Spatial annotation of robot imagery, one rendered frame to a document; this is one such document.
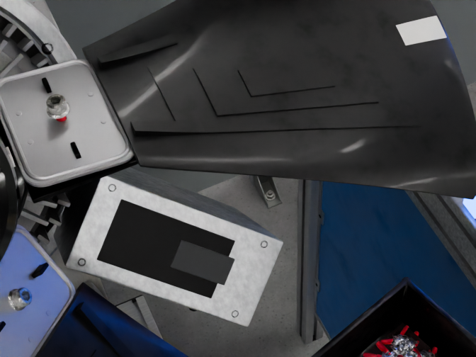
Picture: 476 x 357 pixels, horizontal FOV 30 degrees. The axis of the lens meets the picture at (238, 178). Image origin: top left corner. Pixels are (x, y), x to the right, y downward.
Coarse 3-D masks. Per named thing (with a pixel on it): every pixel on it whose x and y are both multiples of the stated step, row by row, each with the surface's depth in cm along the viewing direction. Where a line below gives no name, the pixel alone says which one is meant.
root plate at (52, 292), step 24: (24, 240) 56; (0, 264) 54; (24, 264) 55; (0, 288) 53; (48, 288) 56; (72, 288) 58; (0, 312) 52; (24, 312) 54; (48, 312) 55; (0, 336) 52; (24, 336) 53
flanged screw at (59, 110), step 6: (54, 96) 51; (60, 96) 51; (48, 102) 51; (54, 102) 52; (60, 102) 51; (66, 102) 52; (48, 108) 51; (54, 108) 51; (60, 108) 51; (66, 108) 52; (48, 114) 52; (54, 114) 51; (60, 114) 51; (66, 114) 52; (60, 120) 52
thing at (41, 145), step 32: (64, 64) 55; (0, 96) 53; (32, 96) 53; (64, 96) 54; (96, 96) 54; (32, 128) 52; (64, 128) 52; (96, 128) 52; (32, 160) 50; (64, 160) 50; (96, 160) 51; (128, 160) 51
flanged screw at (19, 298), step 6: (24, 288) 53; (12, 294) 53; (18, 294) 53; (24, 294) 54; (30, 294) 54; (12, 300) 53; (18, 300) 53; (24, 300) 53; (30, 300) 53; (12, 306) 53; (18, 306) 53; (24, 306) 53
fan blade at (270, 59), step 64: (192, 0) 58; (256, 0) 58; (320, 0) 59; (384, 0) 59; (128, 64) 55; (192, 64) 55; (256, 64) 55; (320, 64) 56; (384, 64) 57; (448, 64) 58; (128, 128) 52; (192, 128) 52; (256, 128) 53; (320, 128) 54; (384, 128) 55; (448, 128) 57; (448, 192) 55
